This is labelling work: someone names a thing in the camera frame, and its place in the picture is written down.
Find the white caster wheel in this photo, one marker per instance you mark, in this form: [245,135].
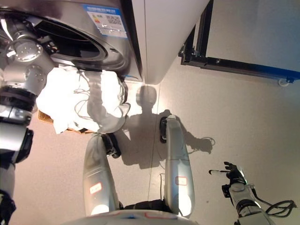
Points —
[282,82]

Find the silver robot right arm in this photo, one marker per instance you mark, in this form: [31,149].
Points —
[246,206]

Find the white cabinet side panel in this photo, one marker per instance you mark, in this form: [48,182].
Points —
[159,35]

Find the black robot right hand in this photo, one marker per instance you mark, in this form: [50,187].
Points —
[235,174]

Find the red-edged white leg label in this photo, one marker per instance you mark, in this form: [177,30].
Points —
[181,180]
[95,187]

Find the black robot right foot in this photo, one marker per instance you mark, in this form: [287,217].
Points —
[162,131]

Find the grey washing machine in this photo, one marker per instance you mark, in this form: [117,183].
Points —
[112,54]

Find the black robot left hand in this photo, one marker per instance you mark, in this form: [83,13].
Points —
[50,48]

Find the blue white energy label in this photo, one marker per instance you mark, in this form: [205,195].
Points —
[105,21]

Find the silver robot leg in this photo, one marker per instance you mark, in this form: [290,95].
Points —
[98,173]
[179,159]

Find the black robot foot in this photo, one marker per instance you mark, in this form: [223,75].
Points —
[162,131]
[113,147]

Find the silver robot right leg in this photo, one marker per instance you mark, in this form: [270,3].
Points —
[179,159]

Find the black wheeled metal frame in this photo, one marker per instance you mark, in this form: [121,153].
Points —
[234,64]

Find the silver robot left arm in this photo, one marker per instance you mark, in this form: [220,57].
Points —
[16,140]

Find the wicker laundry basket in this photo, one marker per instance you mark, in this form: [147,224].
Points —
[44,116]

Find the silver robot left leg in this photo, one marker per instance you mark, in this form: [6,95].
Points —
[98,173]

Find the black robot left foot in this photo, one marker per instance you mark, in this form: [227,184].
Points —
[113,147]

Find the grey robot torso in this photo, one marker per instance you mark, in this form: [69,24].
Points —
[131,218]

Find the white clothes pile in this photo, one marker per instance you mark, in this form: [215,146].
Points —
[63,98]

